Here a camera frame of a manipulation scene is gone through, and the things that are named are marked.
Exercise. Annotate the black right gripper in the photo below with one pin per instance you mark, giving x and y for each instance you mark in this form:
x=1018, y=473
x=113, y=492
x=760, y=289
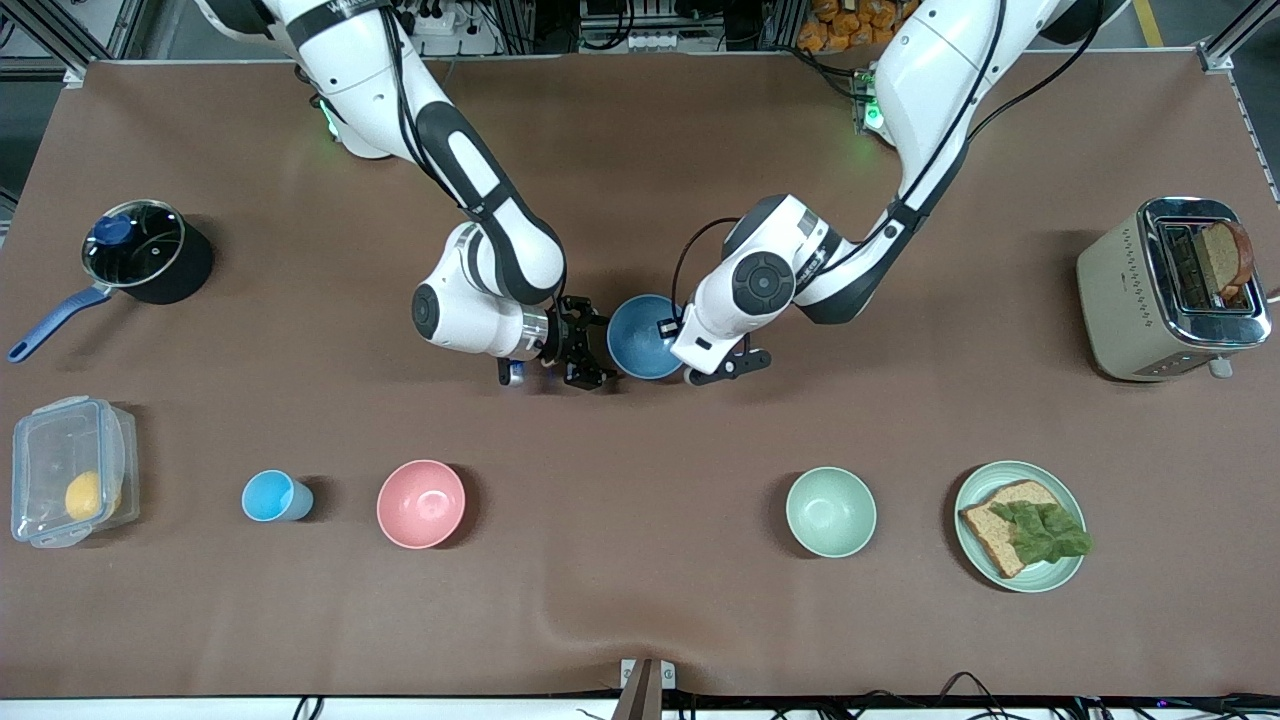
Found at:
x=565, y=343

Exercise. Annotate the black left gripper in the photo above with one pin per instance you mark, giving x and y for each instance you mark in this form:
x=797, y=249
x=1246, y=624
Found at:
x=663, y=334

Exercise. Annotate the blue bowl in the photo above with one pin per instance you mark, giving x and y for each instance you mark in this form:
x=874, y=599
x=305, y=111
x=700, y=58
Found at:
x=640, y=335

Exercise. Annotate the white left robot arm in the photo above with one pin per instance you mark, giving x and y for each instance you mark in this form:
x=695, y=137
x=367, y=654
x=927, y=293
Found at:
x=930, y=100

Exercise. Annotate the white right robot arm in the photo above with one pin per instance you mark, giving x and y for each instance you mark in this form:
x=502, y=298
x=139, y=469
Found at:
x=490, y=200

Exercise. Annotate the pink bowl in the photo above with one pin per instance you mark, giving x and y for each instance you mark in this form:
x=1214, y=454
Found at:
x=421, y=504

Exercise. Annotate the pale green bowl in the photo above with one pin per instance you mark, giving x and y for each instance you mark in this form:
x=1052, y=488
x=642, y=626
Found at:
x=831, y=512

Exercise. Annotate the long white power strip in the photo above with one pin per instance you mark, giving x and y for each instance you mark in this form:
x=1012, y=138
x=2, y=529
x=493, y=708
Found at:
x=650, y=42

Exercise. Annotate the bag of orange snacks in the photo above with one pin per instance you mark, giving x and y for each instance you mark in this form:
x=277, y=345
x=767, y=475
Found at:
x=845, y=22

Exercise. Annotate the light blue cup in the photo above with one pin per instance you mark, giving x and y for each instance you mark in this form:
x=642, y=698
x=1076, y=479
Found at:
x=270, y=496

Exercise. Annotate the brown bread slice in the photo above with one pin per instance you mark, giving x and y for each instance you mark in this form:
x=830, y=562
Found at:
x=990, y=540

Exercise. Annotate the green lettuce leaf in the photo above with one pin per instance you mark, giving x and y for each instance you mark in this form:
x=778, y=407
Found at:
x=1045, y=532

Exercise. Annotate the pale green plate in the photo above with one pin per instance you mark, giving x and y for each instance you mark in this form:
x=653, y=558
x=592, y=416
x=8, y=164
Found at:
x=1070, y=500

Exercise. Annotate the beige chrome toaster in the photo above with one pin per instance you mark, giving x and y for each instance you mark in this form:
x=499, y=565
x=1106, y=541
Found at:
x=1120, y=300

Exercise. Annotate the glass lid blue knob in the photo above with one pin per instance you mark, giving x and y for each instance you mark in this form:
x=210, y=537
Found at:
x=150, y=250

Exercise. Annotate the yellow lemon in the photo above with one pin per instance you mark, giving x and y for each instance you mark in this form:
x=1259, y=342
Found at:
x=85, y=496

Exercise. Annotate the clear plastic lidded container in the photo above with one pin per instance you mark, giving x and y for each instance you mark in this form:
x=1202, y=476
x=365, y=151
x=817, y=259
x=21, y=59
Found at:
x=45, y=450

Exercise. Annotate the toasted bread slice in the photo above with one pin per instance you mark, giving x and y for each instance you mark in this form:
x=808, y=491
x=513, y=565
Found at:
x=1225, y=258

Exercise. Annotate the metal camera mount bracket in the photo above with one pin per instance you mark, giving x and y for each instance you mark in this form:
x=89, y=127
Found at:
x=647, y=685

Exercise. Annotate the aluminium frame profile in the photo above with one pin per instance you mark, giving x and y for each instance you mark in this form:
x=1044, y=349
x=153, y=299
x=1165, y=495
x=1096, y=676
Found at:
x=60, y=40
x=1235, y=40

